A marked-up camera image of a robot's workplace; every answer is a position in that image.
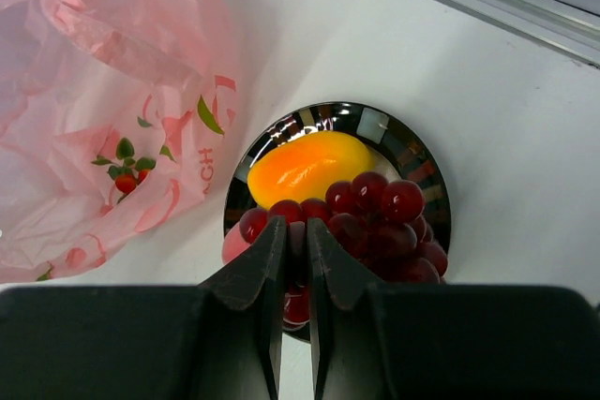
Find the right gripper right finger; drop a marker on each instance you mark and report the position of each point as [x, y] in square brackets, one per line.
[376, 340]

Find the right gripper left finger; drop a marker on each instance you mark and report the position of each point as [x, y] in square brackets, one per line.
[220, 339]

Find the pink fake peach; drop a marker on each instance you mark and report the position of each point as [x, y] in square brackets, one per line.
[233, 245]

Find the dark red fake grapes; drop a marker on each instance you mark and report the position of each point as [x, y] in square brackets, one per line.
[398, 229]

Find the orange fake fruit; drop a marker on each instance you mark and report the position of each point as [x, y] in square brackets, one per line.
[305, 167]

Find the red fake fruit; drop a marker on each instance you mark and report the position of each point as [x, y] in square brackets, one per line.
[126, 170]

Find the pink plastic bag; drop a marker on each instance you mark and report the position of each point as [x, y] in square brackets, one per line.
[76, 77]

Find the black rimmed ceramic plate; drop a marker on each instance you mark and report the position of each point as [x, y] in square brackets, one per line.
[397, 150]

